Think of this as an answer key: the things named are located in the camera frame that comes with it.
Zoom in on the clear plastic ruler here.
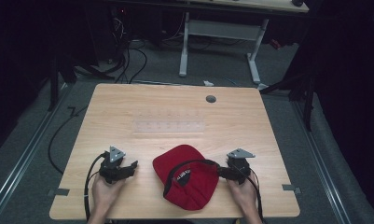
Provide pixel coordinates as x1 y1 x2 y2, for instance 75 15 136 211
132 119 206 135

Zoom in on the black stand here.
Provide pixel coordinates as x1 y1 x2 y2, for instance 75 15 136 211
301 73 315 133

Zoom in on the metal floor rail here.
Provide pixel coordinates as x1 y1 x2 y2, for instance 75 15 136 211
0 82 74 216
291 101 352 224

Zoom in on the bundle of black cables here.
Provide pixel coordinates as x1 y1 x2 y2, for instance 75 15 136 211
108 15 148 85

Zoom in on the long black floor cable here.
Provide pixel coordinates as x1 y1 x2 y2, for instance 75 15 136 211
48 105 90 175

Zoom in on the person's right hand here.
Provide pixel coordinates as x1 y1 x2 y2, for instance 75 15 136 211
226 172 261 218

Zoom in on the person's left hand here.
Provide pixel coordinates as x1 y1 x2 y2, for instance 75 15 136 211
90 172 127 218

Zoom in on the red baseball cap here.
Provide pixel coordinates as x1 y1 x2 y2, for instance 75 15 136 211
152 144 221 212

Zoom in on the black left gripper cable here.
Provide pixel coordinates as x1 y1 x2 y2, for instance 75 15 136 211
84 151 110 222

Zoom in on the grey tape piece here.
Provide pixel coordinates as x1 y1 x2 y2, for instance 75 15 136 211
281 183 302 195
47 188 71 198

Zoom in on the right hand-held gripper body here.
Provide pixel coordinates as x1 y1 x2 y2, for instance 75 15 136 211
226 147 256 185

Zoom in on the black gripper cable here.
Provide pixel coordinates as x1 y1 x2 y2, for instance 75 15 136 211
84 151 110 222
234 161 265 224

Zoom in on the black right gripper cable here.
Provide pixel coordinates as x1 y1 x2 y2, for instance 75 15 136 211
234 161 265 224

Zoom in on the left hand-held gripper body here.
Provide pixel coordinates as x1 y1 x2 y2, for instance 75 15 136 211
98 146 127 185

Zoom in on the white-framed desk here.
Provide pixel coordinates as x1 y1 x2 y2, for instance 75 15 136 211
178 0 310 91

